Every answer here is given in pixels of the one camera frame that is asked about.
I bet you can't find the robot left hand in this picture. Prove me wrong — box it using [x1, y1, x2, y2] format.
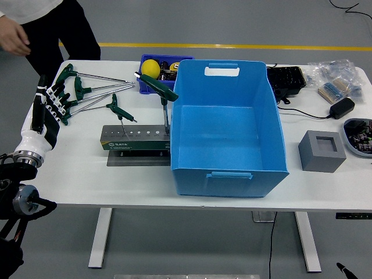
[13, 74, 72, 160]

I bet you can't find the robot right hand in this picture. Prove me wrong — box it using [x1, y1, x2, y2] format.
[336, 262, 360, 279]

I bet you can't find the small green T-handle hex key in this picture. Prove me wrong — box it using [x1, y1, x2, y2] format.
[87, 93, 118, 113]
[106, 103, 137, 137]

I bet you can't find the green grey hex key stand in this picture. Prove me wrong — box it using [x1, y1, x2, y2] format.
[100, 124, 172, 167]

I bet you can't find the large green T-handle hex key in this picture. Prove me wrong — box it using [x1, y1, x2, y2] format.
[133, 71, 179, 136]

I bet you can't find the large light blue box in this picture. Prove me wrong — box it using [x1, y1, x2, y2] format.
[170, 59, 291, 198]

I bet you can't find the grey metal box under desk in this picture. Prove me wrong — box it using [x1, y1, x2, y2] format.
[252, 210, 277, 223]

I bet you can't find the white desk leg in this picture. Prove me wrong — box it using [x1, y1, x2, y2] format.
[294, 211, 323, 273]
[88, 208, 113, 269]

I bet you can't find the black desk control panel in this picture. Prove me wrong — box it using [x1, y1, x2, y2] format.
[335, 212, 372, 220]

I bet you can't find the small dark blue bin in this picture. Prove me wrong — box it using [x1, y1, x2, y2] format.
[136, 54, 195, 95]

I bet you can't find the person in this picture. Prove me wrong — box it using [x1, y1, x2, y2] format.
[0, 0, 102, 85]

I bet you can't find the grey block with square recess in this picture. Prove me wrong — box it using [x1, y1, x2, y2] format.
[298, 130, 348, 173]

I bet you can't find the yellow lemon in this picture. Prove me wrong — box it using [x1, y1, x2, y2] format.
[141, 59, 161, 80]

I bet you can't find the grey-blue oval tray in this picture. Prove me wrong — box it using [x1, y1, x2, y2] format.
[342, 117, 372, 158]

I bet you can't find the dark metal parts cluster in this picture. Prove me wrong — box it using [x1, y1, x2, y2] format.
[158, 71, 178, 84]

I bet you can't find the pile of circuit parts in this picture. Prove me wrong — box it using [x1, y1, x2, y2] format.
[345, 119, 372, 153]

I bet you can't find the black power adapter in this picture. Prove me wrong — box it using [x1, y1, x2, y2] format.
[329, 97, 356, 120]

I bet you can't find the clear plastic bag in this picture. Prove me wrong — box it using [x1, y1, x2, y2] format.
[344, 75, 366, 105]

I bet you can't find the blue resistor strip bundle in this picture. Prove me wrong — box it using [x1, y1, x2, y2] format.
[317, 81, 341, 105]

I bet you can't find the tan resistor strip bundle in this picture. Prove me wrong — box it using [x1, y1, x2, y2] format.
[332, 77, 354, 95]

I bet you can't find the black plastic tray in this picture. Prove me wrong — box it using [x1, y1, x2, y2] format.
[266, 66, 306, 96]

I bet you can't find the clear bag of blue components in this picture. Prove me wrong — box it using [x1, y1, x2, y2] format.
[307, 59, 360, 88]

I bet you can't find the yellow floor tape line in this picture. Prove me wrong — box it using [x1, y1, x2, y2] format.
[59, 42, 372, 52]

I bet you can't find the black hanging cable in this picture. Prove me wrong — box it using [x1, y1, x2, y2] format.
[267, 211, 278, 279]

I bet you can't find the black adapter cable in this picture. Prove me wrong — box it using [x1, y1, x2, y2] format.
[277, 106, 332, 120]

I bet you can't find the black strap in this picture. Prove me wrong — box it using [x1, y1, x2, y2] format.
[274, 88, 291, 105]

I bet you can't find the black cable on floor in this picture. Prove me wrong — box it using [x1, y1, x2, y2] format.
[330, 0, 372, 23]

